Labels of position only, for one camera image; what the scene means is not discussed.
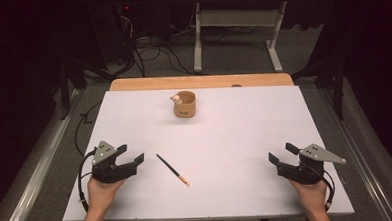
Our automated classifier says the person's right hand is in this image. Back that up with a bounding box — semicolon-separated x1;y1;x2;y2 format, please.
288;178;330;214

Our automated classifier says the black equipment box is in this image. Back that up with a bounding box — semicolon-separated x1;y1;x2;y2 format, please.
87;0;174;71

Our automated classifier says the tangle of black floor cables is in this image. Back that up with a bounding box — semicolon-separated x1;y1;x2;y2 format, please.
113;9;200;80

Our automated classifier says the person's left hand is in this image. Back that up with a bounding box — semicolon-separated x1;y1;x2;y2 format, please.
86;175;128;210

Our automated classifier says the thin black floor cable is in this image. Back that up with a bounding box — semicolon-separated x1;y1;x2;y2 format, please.
71;100;106;158

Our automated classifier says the white board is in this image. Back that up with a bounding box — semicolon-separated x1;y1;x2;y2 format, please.
56;80;356;221

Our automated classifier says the white metal desk frame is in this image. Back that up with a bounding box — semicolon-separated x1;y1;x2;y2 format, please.
190;0;291;77

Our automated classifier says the wooden table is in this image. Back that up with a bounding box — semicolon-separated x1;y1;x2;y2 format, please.
109;70;295;94

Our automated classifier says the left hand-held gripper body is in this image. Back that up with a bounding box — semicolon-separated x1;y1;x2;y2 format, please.
90;138;139;185

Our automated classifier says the right hand-held gripper black cable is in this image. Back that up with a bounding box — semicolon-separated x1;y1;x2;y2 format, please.
315;165;338;213

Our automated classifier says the black pencil with tan end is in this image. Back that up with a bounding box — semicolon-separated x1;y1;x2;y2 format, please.
156;152;190;188

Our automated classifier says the black stand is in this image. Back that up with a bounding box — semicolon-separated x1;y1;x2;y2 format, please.
291;54;349;123
57;57;89;121

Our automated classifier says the metal floor rail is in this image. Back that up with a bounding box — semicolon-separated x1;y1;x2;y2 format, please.
318;84;392;221
0;89;87;221

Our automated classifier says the hand-held gripper black cable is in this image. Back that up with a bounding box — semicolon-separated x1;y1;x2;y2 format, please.
315;165;338;213
75;148;101;214

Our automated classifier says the left hand-held gripper black cable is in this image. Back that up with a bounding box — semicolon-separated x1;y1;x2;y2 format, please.
75;148;101;214

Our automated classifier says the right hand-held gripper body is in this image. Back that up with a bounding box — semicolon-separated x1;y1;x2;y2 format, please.
275;142;348;187

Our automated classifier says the tan cup with bear figure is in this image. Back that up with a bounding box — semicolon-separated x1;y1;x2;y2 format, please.
169;89;198;120

